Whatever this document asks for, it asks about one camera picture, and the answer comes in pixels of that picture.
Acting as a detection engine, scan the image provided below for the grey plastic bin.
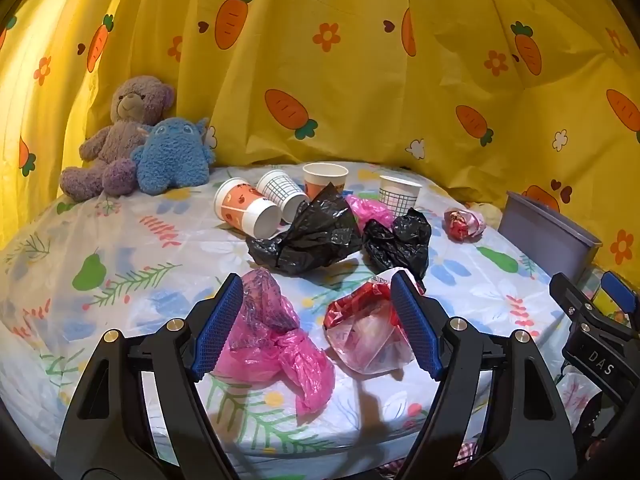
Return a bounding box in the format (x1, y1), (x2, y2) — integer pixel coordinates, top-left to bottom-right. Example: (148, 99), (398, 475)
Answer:
(497, 191), (603, 286)

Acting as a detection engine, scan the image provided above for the floral plastic tablecloth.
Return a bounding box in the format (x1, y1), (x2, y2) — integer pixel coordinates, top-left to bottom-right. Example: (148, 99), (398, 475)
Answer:
(0, 160), (576, 461)

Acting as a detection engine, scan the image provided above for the red and clear plastic bag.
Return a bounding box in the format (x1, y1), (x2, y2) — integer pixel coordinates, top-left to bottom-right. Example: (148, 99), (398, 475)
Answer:
(324, 267), (426, 375)

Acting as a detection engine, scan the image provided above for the small black plastic bag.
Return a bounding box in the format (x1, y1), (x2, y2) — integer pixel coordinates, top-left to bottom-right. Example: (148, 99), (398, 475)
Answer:
(362, 207), (432, 293)

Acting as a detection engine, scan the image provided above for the red snack wrapper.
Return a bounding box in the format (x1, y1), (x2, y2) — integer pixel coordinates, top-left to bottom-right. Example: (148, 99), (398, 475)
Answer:
(444, 207), (487, 242)

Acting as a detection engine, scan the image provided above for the blue plush monster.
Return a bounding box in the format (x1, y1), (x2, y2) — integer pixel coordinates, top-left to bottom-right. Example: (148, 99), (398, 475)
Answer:
(132, 117), (216, 196)

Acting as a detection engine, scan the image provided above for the orange fruit print paper cup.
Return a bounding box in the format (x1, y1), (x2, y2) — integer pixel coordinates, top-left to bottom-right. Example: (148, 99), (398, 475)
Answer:
(214, 177), (282, 239)

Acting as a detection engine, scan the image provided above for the large pink plastic bag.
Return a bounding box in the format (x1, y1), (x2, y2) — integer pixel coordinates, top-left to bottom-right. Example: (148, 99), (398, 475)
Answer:
(212, 267), (336, 416)

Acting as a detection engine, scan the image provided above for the yellow carrot print curtain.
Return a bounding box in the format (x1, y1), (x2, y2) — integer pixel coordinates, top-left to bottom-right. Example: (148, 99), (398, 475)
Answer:
(0, 0), (640, 281)

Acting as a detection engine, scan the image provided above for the white grid print paper cup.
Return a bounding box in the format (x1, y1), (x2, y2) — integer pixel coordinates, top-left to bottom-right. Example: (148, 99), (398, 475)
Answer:
(378, 175), (423, 218)
(256, 170), (310, 224)

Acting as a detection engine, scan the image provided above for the white plastic bag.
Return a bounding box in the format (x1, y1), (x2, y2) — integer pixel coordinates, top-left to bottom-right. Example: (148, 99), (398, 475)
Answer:
(556, 366), (603, 413)

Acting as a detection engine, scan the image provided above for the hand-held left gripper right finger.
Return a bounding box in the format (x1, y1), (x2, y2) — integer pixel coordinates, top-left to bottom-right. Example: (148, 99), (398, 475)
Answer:
(390, 269), (576, 480)

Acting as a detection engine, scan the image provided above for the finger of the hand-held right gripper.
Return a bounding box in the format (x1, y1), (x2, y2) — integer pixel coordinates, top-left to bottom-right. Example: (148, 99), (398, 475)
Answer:
(601, 271), (640, 322)
(549, 272), (640, 338)

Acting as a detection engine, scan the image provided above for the large black plastic bag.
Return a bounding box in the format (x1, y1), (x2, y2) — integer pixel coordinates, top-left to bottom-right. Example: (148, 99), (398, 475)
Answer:
(246, 182), (363, 276)

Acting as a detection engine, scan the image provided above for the purple teddy bear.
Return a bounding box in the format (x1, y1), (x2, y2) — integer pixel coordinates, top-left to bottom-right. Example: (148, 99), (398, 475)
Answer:
(60, 76), (176, 200)

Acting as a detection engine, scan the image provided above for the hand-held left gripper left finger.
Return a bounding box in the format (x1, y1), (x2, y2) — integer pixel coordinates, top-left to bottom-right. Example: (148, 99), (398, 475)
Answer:
(55, 272), (246, 480)

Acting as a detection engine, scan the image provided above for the small pink plastic bag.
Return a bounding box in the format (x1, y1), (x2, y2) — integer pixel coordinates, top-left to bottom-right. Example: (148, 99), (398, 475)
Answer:
(345, 195), (396, 236)

